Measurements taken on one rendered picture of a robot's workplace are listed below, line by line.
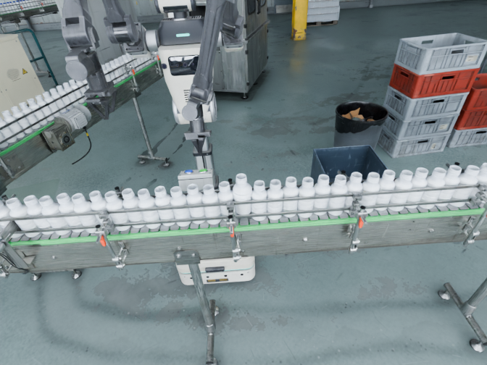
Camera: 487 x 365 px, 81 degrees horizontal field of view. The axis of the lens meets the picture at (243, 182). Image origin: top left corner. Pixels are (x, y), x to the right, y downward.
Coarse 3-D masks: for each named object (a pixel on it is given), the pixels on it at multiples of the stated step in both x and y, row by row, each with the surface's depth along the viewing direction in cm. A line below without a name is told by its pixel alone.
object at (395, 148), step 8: (384, 136) 316; (392, 136) 301; (432, 136) 297; (440, 136) 298; (448, 136) 300; (384, 144) 319; (392, 144) 305; (400, 144) 298; (408, 144) 300; (416, 144) 301; (424, 144) 303; (432, 144) 304; (440, 144) 306; (392, 152) 306; (400, 152) 305; (408, 152) 307; (416, 152) 308; (424, 152) 309; (432, 152) 311
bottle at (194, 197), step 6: (192, 186) 103; (192, 192) 100; (198, 192) 102; (186, 198) 103; (192, 198) 102; (198, 198) 102; (192, 204) 103; (192, 210) 105; (198, 210) 105; (192, 216) 107; (198, 216) 106; (204, 216) 108; (198, 222) 108
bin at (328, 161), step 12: (324, 156) 159; (336, 156) 159; (348, 156) 160; (360, 156) 160; (372, 156) 152; (312, 168) 161; (324, 168) 164; (336, 168) 164; (348, 168) 165; (360, 168) 165; (372, 168) 153; (384, 168) 141
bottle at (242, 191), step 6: (240, 174) 100; (240, 180) 98; (246, 180) 100; (234, 186) 102; (240, 186) 99; (246, 186) 100; (234, 192) 101; (240, 192) 100; (246, 192) 100; (234, 198) 103; (240, 198) 101; (246, 198) 101; (240, 204) 103; (246, 204) 103; (240, 210) 105; (246, 210) 105
